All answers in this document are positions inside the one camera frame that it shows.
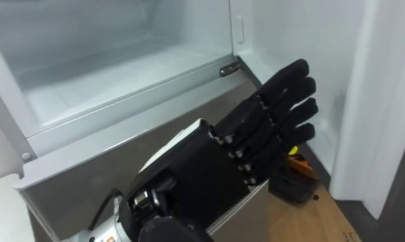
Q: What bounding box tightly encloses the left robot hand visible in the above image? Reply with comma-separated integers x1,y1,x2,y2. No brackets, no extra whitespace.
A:
117,58,320,242

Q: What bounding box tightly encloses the fridge door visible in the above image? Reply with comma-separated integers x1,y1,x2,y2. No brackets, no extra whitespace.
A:
229,0,405,242

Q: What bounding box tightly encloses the black and orange tool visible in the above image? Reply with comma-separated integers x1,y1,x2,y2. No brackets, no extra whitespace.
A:
268,144,321,204

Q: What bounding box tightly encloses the grey fridge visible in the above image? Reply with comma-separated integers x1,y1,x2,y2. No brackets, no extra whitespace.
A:
0,0,270,242

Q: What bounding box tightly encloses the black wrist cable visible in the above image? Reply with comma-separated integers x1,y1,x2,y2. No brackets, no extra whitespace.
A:
87,188,123,232

